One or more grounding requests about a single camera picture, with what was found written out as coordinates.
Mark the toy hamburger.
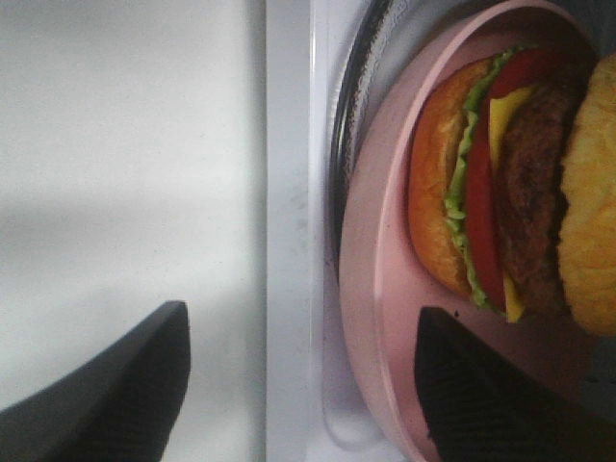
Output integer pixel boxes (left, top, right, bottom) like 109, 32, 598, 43
408, 45, 615, 336

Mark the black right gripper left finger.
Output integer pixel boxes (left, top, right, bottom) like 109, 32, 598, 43
1, 301, 192, 461

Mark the glass microwave turntable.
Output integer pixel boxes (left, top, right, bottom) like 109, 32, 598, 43
328, 1, 414, 263

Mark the pink round plate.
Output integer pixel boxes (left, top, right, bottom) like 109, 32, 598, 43
339, 1, 595, 461

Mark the white microwave oven body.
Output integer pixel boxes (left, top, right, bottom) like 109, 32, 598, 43
266, 1, 441, 461

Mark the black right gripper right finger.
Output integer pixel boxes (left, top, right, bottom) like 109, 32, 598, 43
414, 307, 615, 461

